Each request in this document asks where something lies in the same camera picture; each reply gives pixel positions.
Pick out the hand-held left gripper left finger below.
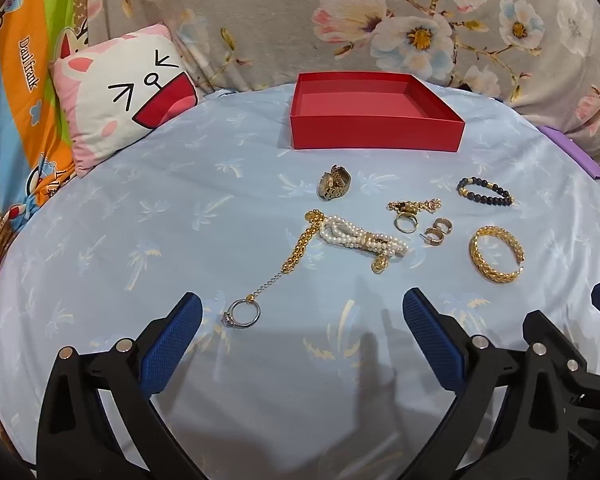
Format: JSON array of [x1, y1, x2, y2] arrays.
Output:
[[36, 291, 211, 480]]

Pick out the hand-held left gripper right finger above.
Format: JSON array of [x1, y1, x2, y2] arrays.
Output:
[[401, 287, 567, 480]]

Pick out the thin gold chain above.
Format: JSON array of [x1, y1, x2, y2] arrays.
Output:
[[387, 198, 442, 216]]

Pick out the red cardboard box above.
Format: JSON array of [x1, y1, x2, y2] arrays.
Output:
[[289, 72, 467, 152]]

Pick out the gold braided bangle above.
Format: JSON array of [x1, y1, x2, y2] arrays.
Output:
[[468, 226, 526, 284]]

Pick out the light blue bedsheet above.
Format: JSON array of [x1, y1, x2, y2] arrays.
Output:
[[0, 82, 600, 480]]

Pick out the gold wrist watch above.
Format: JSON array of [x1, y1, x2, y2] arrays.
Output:
[[317, 165, 352, 202]]

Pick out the white pink cat pillow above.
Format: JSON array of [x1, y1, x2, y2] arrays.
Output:
[[50, 22, 199, 179]]

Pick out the colourful cartoon bedsheet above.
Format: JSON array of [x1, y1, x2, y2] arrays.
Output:
[[0, 0, 106, 411]]

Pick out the grey floral blanket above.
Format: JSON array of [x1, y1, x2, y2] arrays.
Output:
[[87, 0, 600, 161]]

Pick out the silver ring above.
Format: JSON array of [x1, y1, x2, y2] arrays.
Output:
[[222, 298, 262, 330]]

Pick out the white pearl bracelet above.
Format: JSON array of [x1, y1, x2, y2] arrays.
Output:
[[320, 215, 410, 261]]

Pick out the dark bead bracelet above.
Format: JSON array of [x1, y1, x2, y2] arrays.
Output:
[[456, 176, 514, 207]]

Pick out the chunky gold chain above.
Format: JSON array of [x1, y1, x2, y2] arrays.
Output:
[[247, 210, 327, 303]]

